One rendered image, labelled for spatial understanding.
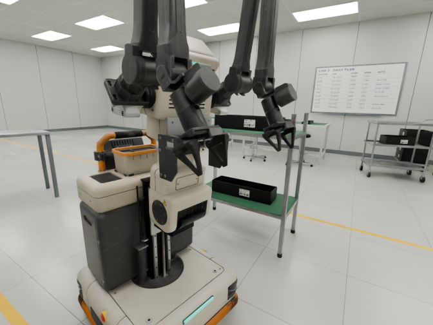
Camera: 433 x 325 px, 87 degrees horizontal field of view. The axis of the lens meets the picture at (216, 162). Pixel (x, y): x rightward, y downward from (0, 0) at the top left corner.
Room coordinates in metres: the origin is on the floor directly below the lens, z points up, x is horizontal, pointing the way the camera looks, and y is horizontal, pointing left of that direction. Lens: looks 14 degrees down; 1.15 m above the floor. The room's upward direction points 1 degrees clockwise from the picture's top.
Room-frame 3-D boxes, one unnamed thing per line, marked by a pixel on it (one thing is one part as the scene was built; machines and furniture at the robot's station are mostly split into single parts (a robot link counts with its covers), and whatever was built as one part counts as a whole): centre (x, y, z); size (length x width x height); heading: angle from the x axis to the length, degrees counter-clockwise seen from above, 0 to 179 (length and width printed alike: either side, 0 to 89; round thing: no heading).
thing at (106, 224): (1.12, 0.37, 0.59); 0.55 x 0.34 x 0.83; 138
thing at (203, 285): (1.06, 0.31, 0.16); 0.67 x 0.64 x 0.25; 48
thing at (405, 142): (3.85, -3.03, 0.63); 0.40 x 0.30 x 0.14; 73
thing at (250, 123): (1.97, -0.26, 1.01); 0.57 x 0.17 x 0.11; 58
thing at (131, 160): (1.14, 0.39, 0.87); 0.23 x 0.15 x 0.11; 138
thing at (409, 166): (3.84, -3.07, 0.50); 0.90 x 0.54 x 1.00; 73
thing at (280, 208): (1.97, -0.25, 0.55); 0.91 x 0.46 x 1.10; 59
